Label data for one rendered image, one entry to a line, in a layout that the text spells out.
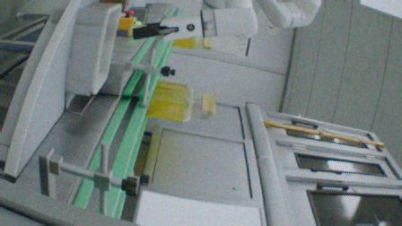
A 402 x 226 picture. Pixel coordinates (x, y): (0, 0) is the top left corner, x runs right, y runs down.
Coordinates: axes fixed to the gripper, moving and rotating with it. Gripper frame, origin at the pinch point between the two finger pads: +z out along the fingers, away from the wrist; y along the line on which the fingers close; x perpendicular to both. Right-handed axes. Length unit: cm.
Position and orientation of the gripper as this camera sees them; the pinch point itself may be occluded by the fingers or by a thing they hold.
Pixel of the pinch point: (142, 31)
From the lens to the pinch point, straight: 112.7
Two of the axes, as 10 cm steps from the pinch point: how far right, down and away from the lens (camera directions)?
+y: 0.2, -3.5, 9.4
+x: -1.0, -9.3, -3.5
